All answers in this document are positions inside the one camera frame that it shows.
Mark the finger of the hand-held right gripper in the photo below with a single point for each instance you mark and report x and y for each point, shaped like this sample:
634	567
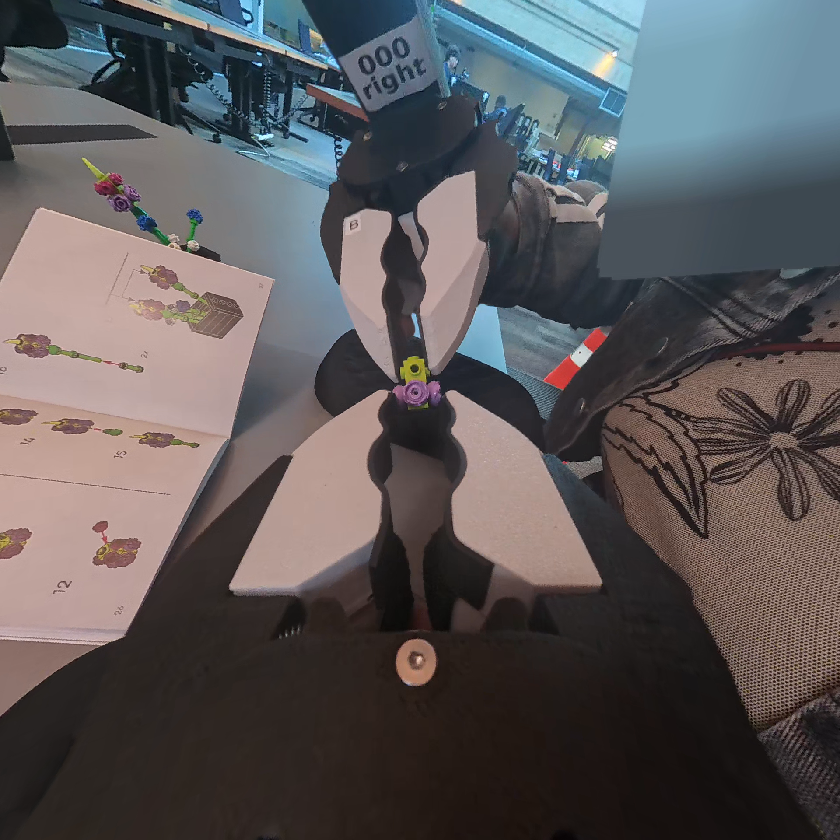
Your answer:
364	275
456	262

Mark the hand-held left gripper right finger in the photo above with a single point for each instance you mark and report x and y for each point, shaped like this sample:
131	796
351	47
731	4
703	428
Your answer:
518	518

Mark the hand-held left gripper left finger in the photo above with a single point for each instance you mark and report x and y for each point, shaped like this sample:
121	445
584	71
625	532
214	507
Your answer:
308	518

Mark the purple and lime toy flower piece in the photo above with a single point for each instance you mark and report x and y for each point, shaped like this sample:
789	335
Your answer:
415	392

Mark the wooden top background desk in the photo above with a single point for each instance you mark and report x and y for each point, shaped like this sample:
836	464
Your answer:
334	98

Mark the grey desk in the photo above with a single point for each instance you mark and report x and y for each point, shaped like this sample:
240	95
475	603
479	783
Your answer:
282	216

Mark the orange and white traffic cone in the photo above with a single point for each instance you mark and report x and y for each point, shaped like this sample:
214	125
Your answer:
577	361

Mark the row of background desks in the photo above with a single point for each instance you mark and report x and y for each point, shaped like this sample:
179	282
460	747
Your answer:
216	39

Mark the floral print shirt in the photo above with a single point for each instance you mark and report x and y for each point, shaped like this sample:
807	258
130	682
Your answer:
741	525

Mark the toy brick flower bouquet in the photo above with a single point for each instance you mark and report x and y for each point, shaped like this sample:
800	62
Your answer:
141	220

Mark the open instruction booklet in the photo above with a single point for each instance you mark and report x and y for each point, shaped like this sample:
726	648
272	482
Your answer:
98	407

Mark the black office chair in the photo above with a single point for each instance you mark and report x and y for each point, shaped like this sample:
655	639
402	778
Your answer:
141	72

